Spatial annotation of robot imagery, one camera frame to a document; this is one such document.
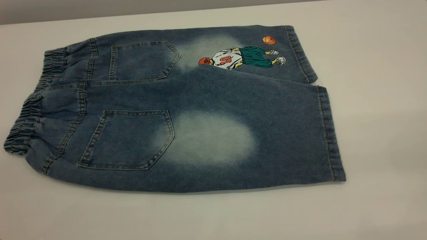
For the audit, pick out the blue denim shorts with print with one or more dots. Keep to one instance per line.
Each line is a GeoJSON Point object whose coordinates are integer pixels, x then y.
{"type": "Point", "coordinates": [206, 100]}

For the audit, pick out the white table cover sheet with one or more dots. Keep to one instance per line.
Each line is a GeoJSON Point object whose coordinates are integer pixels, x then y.
{"type": "Point", "coordinates": [383, 133]}

